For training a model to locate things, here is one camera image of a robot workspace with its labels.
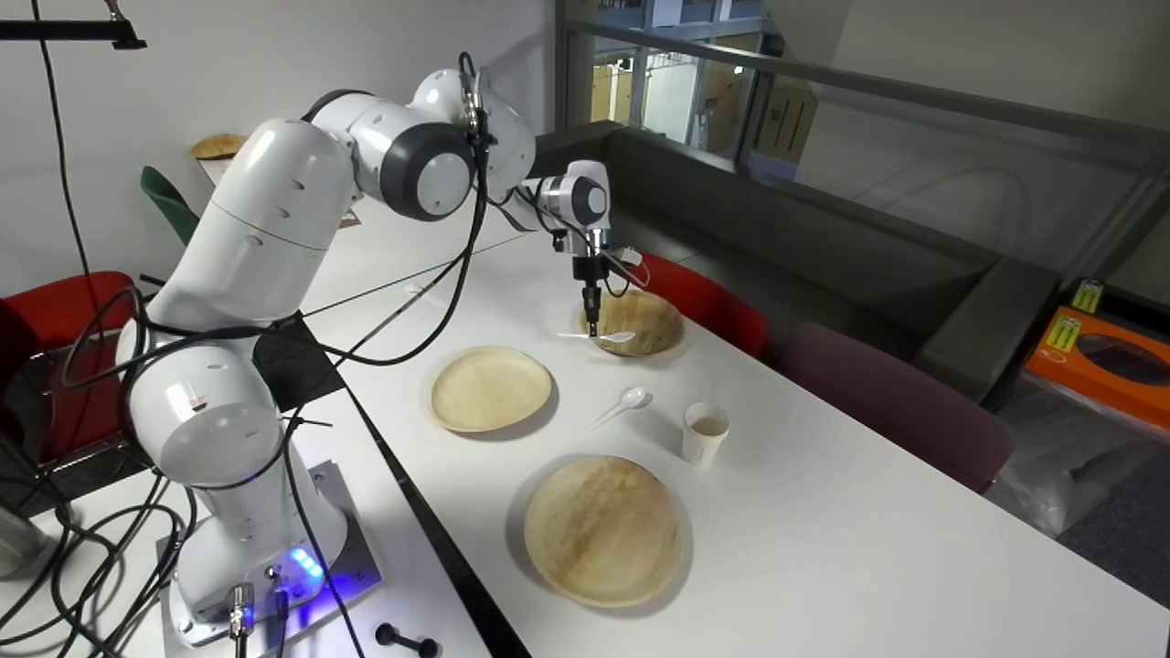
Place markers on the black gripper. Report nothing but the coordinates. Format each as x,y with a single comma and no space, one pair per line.
591,268

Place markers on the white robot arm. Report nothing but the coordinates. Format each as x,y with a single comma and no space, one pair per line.
256,219

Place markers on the small brown grainy plate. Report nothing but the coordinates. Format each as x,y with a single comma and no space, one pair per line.
651,320

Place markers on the pale smooth round plate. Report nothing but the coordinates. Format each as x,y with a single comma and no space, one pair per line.
492,393

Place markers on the large brown streaked plate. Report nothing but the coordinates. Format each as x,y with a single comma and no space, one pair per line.
606,531

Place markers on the distant brown plate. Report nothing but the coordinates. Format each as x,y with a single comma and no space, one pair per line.
217,148

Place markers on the red seat cushion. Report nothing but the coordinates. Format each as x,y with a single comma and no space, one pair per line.
707,304

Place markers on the white paper cup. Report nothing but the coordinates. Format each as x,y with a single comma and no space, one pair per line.
704,435

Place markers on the grey sofa bench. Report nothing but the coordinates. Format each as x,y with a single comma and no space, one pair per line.
781,232

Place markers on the yellow poster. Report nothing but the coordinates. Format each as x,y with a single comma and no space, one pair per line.
787,119

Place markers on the maroon seat cushion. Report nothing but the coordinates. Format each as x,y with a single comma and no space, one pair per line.
897,408

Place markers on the small black dumbbell tool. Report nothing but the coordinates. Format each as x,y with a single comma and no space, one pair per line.
406,637

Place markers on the glass railing with handrail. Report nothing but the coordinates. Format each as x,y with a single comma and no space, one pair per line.
926,94

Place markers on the green chair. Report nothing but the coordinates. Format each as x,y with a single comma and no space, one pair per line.
168,203

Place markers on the red chair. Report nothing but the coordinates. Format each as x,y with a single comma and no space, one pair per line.
60,329

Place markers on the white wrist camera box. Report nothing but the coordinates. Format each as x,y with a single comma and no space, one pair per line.
629,257

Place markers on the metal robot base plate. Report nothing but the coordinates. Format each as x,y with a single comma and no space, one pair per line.
331,572

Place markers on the black overhead mount bar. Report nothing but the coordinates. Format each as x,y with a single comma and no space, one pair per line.
73,30

